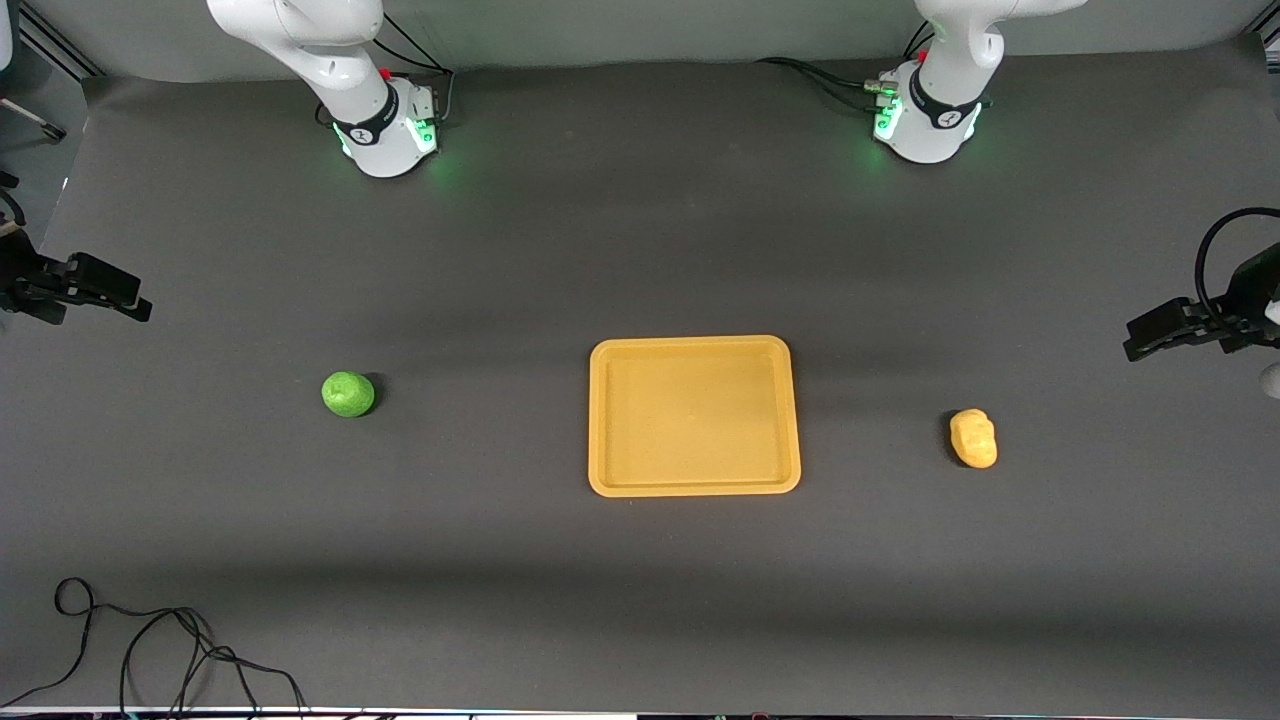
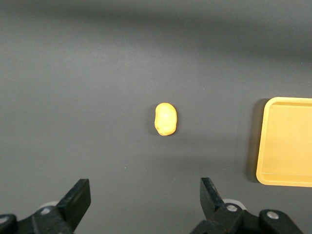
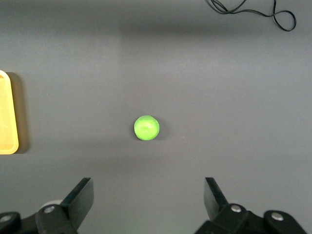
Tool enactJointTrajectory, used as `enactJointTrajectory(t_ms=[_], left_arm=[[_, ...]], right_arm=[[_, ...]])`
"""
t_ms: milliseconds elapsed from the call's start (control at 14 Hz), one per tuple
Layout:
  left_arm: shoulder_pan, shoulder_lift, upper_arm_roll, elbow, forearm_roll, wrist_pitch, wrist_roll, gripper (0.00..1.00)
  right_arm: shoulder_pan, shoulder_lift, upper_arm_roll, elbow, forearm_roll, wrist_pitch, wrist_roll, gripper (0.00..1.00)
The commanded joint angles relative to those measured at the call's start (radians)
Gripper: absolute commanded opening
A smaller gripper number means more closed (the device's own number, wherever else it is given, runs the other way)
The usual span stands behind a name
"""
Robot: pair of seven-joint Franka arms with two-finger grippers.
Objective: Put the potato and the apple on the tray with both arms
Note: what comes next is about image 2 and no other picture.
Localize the yellow plastic tray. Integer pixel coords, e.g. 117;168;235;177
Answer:
255;97;312;188

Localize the yellow potato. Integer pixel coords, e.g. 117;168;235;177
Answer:
154;102;178;137

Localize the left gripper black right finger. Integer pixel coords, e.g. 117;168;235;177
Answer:
190;177;304;234

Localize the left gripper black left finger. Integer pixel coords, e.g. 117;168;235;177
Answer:
0;178;92;234

